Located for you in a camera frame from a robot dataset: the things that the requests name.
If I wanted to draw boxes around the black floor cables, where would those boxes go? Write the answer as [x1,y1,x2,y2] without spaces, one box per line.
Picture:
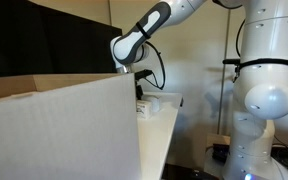
[271,134,288,169]

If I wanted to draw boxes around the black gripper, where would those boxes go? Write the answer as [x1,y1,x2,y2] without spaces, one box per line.
[134,78,145,101]

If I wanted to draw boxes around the small white shutter glasses box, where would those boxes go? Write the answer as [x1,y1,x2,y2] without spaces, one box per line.
[136,100,154,120]

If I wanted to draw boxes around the smaller black monitor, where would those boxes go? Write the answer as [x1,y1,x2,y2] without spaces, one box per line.
[0,0,55,80]

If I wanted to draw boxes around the black camera on mount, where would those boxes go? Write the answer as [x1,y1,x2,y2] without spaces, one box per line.
[222,58,244,84]

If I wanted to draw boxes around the grey stand pole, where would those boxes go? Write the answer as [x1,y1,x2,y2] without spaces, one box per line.
[216,0,233,136]

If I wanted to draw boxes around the beige wooden block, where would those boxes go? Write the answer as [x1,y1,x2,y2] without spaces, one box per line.
[206,133,232,149]

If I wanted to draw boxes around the big white cardboard box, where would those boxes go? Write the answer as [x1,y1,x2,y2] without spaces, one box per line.
[0,72,144,180]

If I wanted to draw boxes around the black floor plate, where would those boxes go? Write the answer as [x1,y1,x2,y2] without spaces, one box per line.
[161,162,220,180]

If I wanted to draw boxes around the large black monitor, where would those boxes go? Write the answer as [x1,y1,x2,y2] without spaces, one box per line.
[50,8,125,76]

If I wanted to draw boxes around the black box on floor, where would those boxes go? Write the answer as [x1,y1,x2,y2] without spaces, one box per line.
[211,143,232,163]

